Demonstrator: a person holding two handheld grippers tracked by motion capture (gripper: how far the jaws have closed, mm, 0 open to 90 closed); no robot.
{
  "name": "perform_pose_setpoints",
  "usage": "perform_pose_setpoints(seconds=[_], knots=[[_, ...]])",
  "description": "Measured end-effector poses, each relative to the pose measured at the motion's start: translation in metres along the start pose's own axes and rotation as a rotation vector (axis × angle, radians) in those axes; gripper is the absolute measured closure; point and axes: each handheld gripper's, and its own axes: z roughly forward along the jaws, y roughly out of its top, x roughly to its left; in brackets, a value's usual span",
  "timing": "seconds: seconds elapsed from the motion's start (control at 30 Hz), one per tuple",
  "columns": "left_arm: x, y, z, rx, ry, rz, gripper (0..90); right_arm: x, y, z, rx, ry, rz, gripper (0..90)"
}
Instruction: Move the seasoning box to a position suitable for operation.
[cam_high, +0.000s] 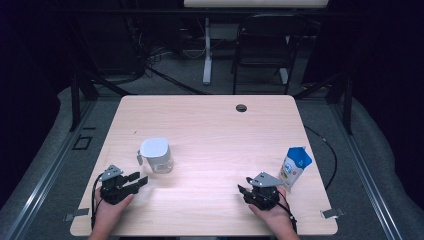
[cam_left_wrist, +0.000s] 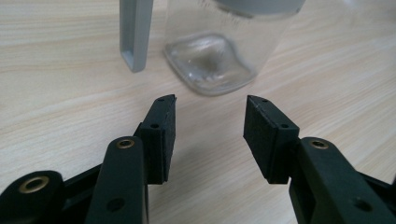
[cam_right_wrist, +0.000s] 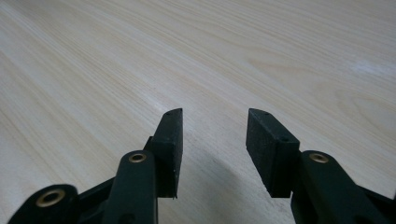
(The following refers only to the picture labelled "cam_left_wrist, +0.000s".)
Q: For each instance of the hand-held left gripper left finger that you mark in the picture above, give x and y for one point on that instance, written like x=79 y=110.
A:
x=124 y=180

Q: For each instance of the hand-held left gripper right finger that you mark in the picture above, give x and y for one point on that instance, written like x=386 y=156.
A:
x=323 y=180

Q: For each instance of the clear plastic jar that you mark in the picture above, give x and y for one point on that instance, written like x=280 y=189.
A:
x=211 y=65

